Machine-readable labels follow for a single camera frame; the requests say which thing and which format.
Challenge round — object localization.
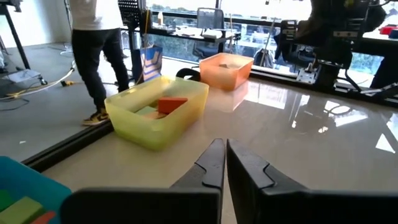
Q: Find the white mounting plate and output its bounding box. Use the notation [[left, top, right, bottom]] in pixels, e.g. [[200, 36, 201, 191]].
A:
[[296, 67, 318, 85]]

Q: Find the black stand leg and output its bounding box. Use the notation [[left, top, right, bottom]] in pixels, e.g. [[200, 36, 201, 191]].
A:
[[0, 2, 32, 71]]

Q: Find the grey mesh office chair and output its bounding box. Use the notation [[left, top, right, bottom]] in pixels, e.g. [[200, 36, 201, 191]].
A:
[[192, 7, 243, 60]]

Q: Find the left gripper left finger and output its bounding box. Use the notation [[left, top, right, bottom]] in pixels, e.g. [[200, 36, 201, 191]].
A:
[[60, 138, 226, 224]]

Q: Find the red container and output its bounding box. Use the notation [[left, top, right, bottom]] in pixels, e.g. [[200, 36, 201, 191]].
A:
[[379, 24, 398, 36]]

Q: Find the white floor cable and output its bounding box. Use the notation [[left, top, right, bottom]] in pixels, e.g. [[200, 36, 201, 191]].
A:
[[0, 60, 77, 101]]

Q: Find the yellow floor cable with plug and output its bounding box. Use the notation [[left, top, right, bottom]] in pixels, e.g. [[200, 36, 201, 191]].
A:
[[6, 80, 76, 98]]

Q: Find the grey bag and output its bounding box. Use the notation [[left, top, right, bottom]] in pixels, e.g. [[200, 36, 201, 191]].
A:
[[252, 48, 275, 68]]

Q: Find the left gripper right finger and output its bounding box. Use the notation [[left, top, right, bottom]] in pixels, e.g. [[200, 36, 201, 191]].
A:
[[226, 138, 398, 224]]

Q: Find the small green block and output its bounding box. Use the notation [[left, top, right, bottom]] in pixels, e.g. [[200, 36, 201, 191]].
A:
[[0, 189, 15, 213]]

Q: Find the grey metal foot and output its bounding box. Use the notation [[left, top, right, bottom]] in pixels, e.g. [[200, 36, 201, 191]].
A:
[[6, 68, 48, 86]]

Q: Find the small red block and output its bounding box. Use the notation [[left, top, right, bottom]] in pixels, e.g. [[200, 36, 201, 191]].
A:
[[29, 210, 57, 224]]

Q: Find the person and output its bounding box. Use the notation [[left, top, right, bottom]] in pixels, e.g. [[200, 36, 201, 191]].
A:
[[67, 0, 131, 127]]

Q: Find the blue plastic bin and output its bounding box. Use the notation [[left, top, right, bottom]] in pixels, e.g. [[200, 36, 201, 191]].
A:
[[0, 156, 73, 224]]

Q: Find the orange plastic bin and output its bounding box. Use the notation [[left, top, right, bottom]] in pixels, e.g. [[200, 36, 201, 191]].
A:
[[199, 52, 254, 92]]

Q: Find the small yellow-green cube block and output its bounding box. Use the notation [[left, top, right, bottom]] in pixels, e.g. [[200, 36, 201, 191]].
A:
[[0, 195, 45, 224]]

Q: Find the white box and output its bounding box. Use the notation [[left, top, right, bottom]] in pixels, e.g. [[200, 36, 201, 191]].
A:
[[201, 28, 224, 40]]

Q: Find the black arched clamp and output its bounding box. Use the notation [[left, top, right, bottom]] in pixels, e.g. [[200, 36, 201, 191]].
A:
[[175, 67, 201, 83]]

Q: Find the yellow plastic bin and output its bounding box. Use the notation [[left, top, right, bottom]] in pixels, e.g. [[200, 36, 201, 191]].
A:
[[104, 75, 210, 152]]

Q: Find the blue and tan bag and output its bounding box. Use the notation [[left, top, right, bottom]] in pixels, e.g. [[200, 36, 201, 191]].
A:
[[139, 45, 164, 83]]

